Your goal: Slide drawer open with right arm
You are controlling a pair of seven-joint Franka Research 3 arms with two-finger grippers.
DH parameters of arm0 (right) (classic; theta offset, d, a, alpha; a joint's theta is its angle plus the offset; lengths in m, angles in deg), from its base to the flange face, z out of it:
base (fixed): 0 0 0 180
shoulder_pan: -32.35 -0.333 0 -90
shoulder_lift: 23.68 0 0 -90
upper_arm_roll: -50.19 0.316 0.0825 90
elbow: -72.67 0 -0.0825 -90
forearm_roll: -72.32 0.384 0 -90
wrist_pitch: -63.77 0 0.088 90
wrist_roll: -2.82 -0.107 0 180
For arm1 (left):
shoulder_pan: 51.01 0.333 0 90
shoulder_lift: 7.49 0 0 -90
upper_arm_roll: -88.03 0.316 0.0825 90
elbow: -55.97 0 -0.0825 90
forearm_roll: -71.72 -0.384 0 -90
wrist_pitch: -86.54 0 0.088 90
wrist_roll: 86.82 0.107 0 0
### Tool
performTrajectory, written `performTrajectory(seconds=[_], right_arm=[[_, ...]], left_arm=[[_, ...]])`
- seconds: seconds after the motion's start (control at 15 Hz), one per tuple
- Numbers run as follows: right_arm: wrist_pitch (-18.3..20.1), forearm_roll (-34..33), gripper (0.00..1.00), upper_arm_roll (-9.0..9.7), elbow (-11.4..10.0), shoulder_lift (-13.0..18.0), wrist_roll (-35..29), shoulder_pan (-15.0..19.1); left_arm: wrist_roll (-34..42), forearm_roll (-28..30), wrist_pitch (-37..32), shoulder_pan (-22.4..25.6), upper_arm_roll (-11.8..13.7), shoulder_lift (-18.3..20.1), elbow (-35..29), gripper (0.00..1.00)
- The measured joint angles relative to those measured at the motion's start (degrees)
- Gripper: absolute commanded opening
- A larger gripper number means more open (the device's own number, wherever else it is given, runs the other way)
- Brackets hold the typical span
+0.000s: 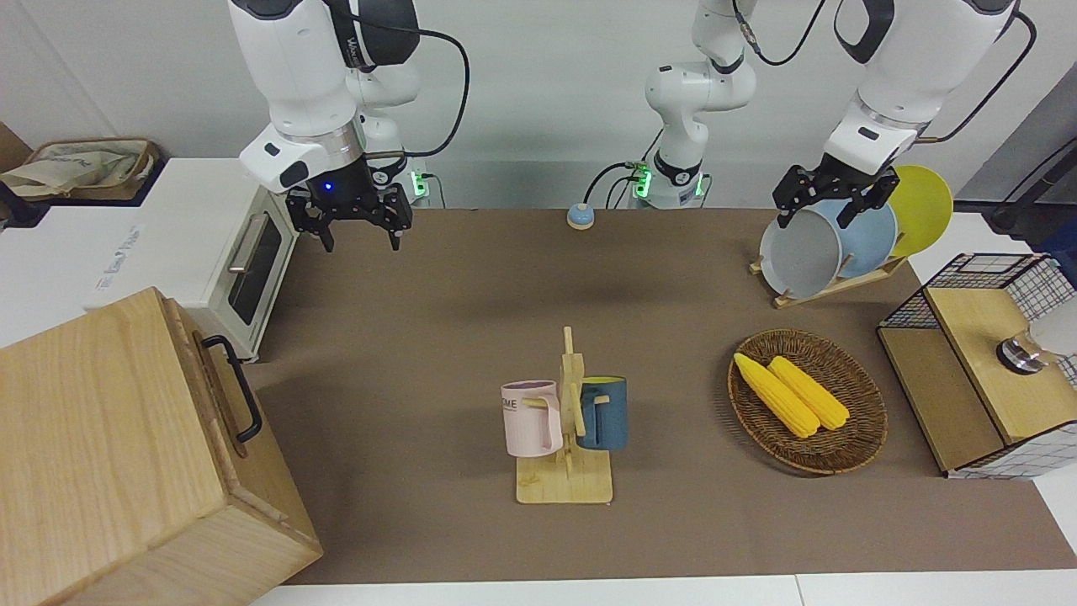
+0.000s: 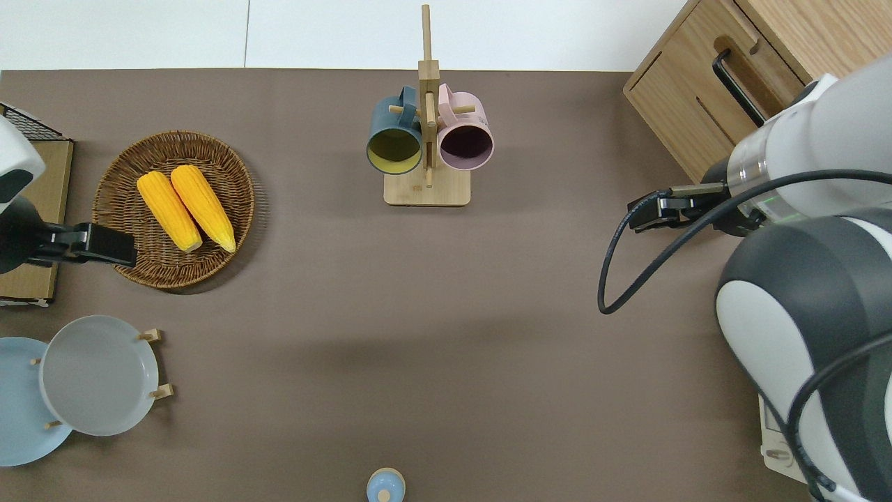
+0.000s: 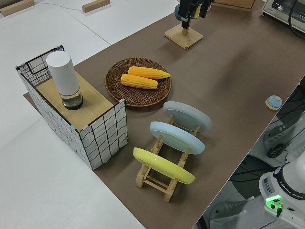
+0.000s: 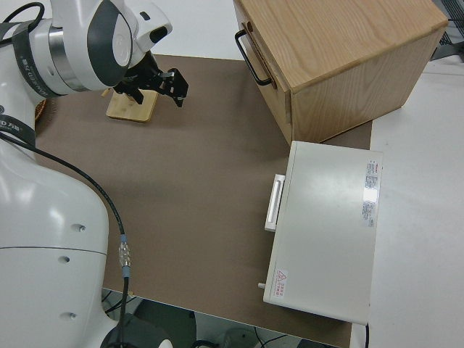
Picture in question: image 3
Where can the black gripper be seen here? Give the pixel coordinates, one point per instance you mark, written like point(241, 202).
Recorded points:
point(188, 8)

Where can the teal mug yellow inside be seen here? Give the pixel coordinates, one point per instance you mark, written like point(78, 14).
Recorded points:
point(176, 12)

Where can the wooden mug stand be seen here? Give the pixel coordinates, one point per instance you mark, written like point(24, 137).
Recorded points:
point(184, 38)

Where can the wooden cabinet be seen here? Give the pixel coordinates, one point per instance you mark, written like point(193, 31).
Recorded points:
point(233, 3)

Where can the brown table mat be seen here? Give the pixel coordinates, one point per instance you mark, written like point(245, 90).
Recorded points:
point(226, 59)

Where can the yellow corn cob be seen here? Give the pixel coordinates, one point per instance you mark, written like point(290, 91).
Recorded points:
point(147, 72)
point(138, 81)

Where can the white toaster oven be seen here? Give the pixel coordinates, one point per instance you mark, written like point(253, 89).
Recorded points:
point(278, 12)

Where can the grey plate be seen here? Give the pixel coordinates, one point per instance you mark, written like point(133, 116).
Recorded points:
point(188, 115)

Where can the wooden block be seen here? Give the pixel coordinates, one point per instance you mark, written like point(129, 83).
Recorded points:
point(14, 8)
point(95, 6)

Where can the round wicker basket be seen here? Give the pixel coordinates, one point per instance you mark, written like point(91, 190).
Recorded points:
point(133, 97)

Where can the light blue plate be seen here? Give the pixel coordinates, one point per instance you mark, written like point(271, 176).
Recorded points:
point(176, 138)

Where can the white perforated box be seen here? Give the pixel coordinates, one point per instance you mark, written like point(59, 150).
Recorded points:
point(276, 133)

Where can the white cylinder with glass base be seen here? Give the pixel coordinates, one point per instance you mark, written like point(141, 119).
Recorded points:
point(63, 74)

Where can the yellow plate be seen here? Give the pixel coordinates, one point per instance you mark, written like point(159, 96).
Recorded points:
point(162, 168)

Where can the wooden plate rack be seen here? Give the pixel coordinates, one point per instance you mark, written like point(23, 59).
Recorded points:
point(155, 184)

